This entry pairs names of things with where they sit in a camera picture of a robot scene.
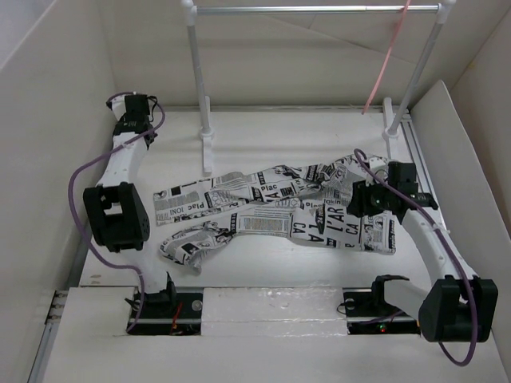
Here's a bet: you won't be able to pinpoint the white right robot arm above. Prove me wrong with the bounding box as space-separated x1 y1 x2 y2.
347 157 498 343

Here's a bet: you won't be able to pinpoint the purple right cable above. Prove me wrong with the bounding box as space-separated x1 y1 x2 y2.
353 149 478 367

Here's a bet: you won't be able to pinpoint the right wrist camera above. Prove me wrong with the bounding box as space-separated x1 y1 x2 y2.
364 156 388 181

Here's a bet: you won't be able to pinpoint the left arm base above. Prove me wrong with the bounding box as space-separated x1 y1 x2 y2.
125 291 203 337

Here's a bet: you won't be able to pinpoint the aluminium rail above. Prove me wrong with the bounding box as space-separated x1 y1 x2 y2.
401 114 434 194
28 245 87 383

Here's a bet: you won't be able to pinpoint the aluminium rail right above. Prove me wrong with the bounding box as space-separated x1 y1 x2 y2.
401 114 434 194

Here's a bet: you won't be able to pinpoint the purple cable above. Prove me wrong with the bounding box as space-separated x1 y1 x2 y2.
68 92 167 332
353 149 478 367

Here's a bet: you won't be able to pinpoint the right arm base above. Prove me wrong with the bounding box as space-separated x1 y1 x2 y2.
337 290 420 336

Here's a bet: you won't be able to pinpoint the newspaper print trousers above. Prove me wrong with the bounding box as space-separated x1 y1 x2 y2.
153 155 396 273

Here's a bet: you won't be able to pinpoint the white clothes rack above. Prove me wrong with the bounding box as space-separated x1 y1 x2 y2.
180 1 456 174

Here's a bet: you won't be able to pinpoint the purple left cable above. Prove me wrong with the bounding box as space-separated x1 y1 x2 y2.
68 92 167 332

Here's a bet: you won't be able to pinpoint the aluminium rail left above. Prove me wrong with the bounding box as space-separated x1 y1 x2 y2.
28 245 87 383

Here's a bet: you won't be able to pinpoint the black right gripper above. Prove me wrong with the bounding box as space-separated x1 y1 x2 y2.
346 176 396 217

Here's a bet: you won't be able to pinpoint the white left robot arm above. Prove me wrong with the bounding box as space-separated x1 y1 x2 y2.
83 92 158 253

